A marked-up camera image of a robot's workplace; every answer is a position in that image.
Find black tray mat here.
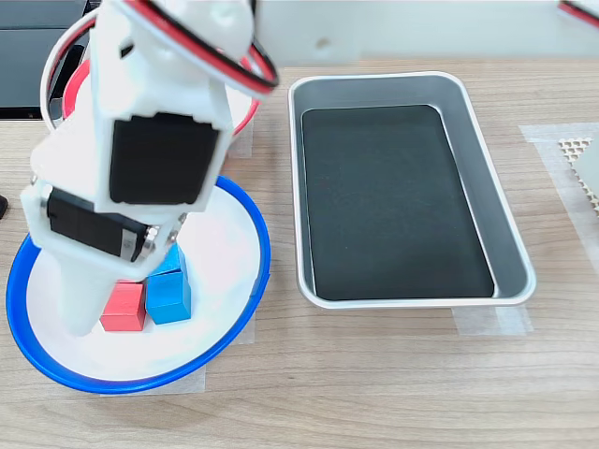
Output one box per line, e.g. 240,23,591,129
300,104,496,302

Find red cube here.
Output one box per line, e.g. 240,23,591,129
99,280,147,332

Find translucent tape sheet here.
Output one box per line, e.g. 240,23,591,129
518,122,599,272

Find black flat device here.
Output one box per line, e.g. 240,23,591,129
0,0,102,122

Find blue cube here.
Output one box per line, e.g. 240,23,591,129
156,242,189,277
144,270,193,326

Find red black white cable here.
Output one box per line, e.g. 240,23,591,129
558,0,599,28
39,0,282,135

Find pale perforated plate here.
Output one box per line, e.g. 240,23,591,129
557,136,599,217

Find red-rimmed white plate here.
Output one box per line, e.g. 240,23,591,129
62,59,262,149

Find steel tray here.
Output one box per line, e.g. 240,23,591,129
286,70,538,311

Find clear tape strip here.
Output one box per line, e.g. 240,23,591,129
451,306,535,336
227,317,256,346
226,125,256,159
99,362,207,397

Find blue-rimmed white plate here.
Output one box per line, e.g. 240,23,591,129
5,175,272,396

